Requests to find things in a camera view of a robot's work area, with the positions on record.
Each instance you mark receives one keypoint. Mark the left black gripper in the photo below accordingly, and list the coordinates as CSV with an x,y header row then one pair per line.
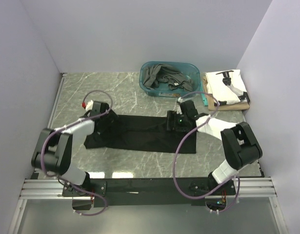
x,y
111,116

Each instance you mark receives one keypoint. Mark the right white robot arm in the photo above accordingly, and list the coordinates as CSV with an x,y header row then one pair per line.
x,y
238,140

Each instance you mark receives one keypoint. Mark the folded white printed t shirt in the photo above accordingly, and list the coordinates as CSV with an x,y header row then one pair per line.
x,y
227,87

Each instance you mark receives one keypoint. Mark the aluminium frame rail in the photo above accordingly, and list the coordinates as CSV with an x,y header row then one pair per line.
x,y
52,189

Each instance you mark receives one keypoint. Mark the teal plastic basket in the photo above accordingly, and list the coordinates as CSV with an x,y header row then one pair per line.
x,y
191,72

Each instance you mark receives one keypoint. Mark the black t shirt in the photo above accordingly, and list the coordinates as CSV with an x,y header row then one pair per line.
x,y
139,133

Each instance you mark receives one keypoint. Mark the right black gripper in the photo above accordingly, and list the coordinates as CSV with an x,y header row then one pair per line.
x,y
172,116

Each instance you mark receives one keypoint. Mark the grey t shirt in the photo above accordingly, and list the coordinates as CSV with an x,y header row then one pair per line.
x,y
168,74

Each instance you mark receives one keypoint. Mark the black mounting beam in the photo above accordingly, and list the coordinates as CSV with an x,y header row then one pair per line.
x,y
151,191

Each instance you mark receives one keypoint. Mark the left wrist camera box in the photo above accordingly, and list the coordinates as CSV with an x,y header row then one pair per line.
x,y
88,106

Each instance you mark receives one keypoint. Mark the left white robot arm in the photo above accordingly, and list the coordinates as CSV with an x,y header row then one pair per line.
x,y
53,150

